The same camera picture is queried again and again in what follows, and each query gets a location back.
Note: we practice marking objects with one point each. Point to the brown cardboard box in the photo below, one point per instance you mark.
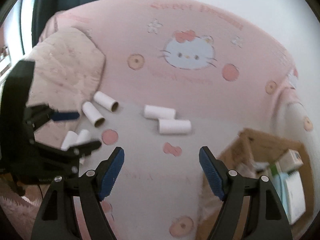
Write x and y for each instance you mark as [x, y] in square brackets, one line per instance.
[251, 146]

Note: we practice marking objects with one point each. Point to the cream floral pillow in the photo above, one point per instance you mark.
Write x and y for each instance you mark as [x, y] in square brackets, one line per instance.
[68, 69]

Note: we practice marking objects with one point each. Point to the pink cartoon bed sheet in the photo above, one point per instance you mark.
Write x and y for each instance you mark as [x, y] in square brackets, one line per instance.
[216, 70]

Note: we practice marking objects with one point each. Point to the white spiral notebook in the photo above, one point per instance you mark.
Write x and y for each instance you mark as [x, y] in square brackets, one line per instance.
[295, 197]

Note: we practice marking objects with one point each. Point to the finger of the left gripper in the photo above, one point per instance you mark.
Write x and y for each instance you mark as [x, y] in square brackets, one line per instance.
[65, 116]
[85, 149]

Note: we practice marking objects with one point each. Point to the white paper roll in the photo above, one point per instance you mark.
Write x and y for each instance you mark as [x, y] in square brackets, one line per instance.
[158, 112]
[69, 140]
[92, 114]
[105, 101]
[83, 137]
[174, 126]

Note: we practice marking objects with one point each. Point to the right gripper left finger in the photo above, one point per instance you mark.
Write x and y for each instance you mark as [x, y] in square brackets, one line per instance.
[94, 187]

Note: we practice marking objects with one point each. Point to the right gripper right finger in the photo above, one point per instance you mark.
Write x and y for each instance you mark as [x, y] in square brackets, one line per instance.
[229, 187]

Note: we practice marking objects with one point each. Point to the white green carton box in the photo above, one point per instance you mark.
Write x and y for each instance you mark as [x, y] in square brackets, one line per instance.
[290, 161]

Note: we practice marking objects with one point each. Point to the light blue book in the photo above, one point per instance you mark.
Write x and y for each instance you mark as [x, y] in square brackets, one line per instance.
[278, 181]

